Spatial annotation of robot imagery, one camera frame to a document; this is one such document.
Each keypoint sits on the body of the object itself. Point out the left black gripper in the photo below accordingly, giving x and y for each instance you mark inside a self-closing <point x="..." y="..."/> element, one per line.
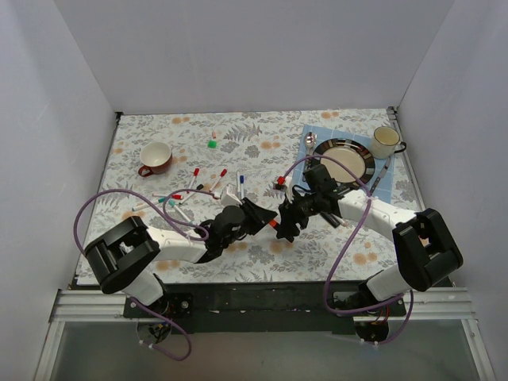
<point x="252" y="214"/>

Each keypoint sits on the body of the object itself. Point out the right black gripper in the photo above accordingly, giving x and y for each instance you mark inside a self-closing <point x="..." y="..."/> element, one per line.
<point x="291" y="214"/>

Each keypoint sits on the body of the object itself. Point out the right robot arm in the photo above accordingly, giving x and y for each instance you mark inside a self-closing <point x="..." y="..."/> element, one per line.
<point x="425" y="249"/>

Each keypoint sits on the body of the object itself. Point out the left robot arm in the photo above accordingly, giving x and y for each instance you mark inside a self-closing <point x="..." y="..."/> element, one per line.
<point x="119" y="258"/>

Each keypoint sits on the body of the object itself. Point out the pink tip white pen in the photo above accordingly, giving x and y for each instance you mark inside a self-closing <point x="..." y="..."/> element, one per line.
<point x="140" y="207"/>

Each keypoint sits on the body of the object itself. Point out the black cap marker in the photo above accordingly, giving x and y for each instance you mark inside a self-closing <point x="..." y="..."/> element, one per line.
<point x="192" y="194"/>

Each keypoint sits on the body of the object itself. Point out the metal spoon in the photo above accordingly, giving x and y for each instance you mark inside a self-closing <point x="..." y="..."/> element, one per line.
<point x="310" y="142"/>

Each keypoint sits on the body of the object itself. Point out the dark rimmed cream plate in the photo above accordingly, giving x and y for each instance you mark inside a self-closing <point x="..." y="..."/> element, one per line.
<point x="345" y="156"/>

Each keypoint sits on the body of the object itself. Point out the blue checked placemat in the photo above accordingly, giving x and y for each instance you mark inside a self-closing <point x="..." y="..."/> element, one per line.
<point x="383" y="190"/>

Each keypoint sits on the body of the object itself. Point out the floral tablecloth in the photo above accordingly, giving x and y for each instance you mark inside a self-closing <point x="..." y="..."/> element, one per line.
<point x="261" y="146"/>

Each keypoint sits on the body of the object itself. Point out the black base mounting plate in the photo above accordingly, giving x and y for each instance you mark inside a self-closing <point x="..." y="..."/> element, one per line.
<point x="266" y="307"/>

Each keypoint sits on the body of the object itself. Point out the cream enamel mug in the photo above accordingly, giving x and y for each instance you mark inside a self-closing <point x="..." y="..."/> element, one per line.
<point x="386" y="142"/>

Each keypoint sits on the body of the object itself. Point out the red white mug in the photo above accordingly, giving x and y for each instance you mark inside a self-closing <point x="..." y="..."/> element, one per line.
<point x="156" y="158"/>

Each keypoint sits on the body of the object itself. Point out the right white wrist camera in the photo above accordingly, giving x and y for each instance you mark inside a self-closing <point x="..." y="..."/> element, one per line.
<point x="284" y="185"/>

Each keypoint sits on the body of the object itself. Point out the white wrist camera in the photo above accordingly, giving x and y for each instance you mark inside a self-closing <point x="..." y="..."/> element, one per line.
<point x="228" y="196"/>
<point x="284" y="185"/>

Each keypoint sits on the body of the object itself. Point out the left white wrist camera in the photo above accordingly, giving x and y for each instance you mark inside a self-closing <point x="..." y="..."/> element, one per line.
<point x="228" y="196"/>

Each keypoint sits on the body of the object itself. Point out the patterned handle knife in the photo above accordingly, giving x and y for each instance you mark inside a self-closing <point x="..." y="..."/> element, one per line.
<point x="382" y="173"/>

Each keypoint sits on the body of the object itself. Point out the aluminium frame rail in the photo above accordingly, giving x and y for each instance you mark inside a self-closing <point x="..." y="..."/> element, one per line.
<point x="437" y="304"/>

